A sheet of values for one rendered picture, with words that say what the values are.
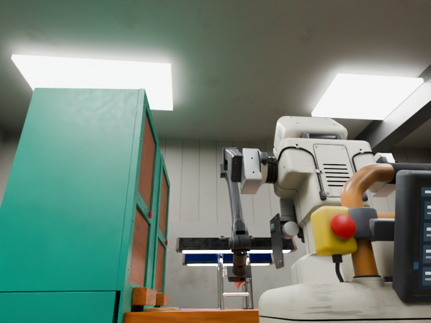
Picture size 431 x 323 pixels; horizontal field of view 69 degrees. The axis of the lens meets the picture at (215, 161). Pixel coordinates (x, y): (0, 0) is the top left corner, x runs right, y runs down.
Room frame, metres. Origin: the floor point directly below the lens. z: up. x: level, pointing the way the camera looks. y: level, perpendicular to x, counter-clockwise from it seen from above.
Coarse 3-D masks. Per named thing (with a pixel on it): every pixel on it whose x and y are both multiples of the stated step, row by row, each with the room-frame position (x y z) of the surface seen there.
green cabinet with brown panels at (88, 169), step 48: (48, 96) 1.27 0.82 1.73; (96, 96) 1.28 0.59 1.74; (144, 96) 1.29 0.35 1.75; (48, 144) 1.27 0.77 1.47; (96, 144) 1.28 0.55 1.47; (144, 144) 1.46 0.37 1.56; (48, 192) 1.27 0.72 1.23; (96, 192) 1.28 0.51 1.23; (144, 192) 1.58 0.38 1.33; (0, 240) 1.27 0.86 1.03; (48, 240) 1.27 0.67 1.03; (96, 240) 1.28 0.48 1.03; (144, 240) 1.69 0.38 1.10; (0, 288) 1.27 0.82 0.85; (48, 288) 1.28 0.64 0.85; (96, 288) 1.28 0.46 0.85
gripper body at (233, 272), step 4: (228, 268) 1.41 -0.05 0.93; (232, 268) 1.41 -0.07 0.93; (236, 268) 1.36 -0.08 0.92; (240, 268) 1.35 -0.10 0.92; (244, 268) 1.36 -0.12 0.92; (248, 268) 1.41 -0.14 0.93; (228, 272) 1.39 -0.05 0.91; (232, 272) 1.39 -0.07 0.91; (236, 272) 1.37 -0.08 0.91; (240, 272) 1.37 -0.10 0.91; (244, 272) 1.38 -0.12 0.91; (248, 272) 1.40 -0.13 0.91; (228, 276) 1.38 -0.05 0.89; (232, 276) 1.38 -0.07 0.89; (236, 276) 1.38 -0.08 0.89; (240, 276) 1.38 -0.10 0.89; (244, 276) 1.38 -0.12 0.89; (248, 276) 1.38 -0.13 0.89
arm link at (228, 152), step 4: (224, 148) 1.30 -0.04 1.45; (228, 148) 1.30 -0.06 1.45; (232, 148) 1.30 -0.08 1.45; (236, 148) 1.30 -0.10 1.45; (224, 152) 1.31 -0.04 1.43; (228, 152) 1.24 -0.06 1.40; (232, 152) 1.20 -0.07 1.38; (236, 152) 1.18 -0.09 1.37; (224, 156) 1.32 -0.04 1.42; (228, 156) 1.24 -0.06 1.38; (224, 160) 1.33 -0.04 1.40; (228, 160) 1.03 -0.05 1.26; (224, 164) 1.34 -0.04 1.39; (228, 164) 1.04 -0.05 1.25; (224, 168) 1.35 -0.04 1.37; (228, 168) 1.05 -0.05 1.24
